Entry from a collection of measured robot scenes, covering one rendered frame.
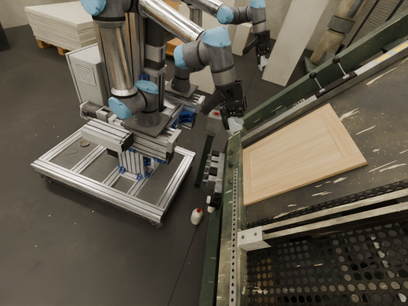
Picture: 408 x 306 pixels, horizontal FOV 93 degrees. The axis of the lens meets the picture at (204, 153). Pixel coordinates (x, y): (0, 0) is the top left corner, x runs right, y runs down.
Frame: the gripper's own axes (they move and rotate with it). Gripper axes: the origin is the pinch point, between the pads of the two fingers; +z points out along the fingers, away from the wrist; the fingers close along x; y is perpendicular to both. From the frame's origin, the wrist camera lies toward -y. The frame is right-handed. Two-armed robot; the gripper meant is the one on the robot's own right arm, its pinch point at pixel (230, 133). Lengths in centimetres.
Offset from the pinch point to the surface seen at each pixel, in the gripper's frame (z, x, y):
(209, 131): 39, 63, -40
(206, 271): 109, -16, -36
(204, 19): -26, 272, -96
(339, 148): 22.1, 17.3, 40.7
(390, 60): 2, 59, 65
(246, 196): 45.6, 5.4, -1.2
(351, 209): 22.4, -14.0, 39.4
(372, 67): 4, 58, 58
